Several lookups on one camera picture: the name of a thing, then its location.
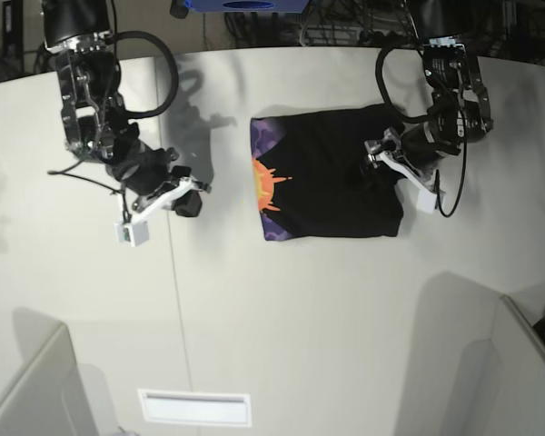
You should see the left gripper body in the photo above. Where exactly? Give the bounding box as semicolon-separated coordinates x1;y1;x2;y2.
392;122;463;171

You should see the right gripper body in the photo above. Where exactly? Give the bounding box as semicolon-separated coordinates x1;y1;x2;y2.
108;147;179;196

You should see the black T-shirt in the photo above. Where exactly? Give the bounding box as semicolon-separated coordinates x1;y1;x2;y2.
250;104;404;242

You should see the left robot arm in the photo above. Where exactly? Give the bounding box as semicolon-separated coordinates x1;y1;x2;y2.
365;1;493;195

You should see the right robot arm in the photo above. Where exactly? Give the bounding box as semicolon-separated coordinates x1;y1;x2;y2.
41;1;210;224

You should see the blue plastic bin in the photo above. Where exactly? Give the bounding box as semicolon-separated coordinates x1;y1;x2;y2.
183;0;309;14

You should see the left grey partition panel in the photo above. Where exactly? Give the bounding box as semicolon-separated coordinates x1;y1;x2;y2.
0;308;100;435

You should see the grey partition panel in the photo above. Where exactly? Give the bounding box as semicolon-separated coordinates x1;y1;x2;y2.
0;308;100;435
461;296;545;435

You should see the right grey partition panel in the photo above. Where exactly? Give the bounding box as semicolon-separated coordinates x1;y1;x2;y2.
461;296;545;435

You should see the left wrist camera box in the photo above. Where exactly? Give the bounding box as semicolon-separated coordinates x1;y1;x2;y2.
416;185;446;214

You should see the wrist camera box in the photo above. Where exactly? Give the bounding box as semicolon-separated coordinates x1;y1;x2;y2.
416;185;446;214
114;222;150;247

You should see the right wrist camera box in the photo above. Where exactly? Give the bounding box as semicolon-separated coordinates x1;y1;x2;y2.
114;222;150;247

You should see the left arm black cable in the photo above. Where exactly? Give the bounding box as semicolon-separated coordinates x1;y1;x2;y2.
374;43;432;124

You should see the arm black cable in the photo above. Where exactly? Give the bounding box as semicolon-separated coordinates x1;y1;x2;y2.
374;43;432;124
108;30;179;120

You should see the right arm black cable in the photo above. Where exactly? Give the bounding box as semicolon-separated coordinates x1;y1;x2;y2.
108;30;179;120

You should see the white table cable grommet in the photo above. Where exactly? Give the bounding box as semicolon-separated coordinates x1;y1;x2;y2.
137;389;253;428

